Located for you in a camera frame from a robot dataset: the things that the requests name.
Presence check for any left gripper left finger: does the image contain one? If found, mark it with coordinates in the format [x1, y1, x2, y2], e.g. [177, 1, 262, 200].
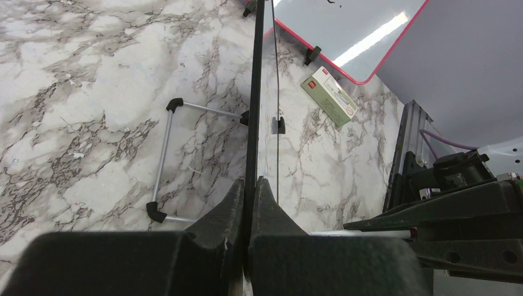
[3, 179, 244, 295]

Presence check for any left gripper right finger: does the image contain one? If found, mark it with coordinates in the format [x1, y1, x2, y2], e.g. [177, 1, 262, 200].
[248, 178, 429, 295]

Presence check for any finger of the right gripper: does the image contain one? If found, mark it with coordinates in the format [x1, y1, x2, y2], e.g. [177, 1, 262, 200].
[343, 181, 522, 231]
[409, 229, 522, 284]

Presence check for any black framed small whiteboard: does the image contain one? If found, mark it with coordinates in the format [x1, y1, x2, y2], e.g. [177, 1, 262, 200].
[146, 0, 286, 226]

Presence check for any red whiteboard marker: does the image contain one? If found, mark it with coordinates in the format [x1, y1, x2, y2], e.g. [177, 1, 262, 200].
[310, 229, 417, 240]

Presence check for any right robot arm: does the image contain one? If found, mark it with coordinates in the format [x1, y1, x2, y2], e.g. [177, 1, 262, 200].
[344, 150, 522, 284]

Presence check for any white whiteboard eraser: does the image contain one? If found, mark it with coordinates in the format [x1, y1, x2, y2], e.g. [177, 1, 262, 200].
[301, 67, 358, 127]

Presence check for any pink framed written whiteboard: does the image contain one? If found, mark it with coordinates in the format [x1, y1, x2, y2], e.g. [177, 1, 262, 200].
[244, 1, 428, 84]

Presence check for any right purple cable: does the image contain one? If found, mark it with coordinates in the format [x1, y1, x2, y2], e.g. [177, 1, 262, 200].
[419, 129, 479, 160]

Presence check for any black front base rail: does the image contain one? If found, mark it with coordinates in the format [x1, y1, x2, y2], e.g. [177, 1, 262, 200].
[382, 101, 434, 212]

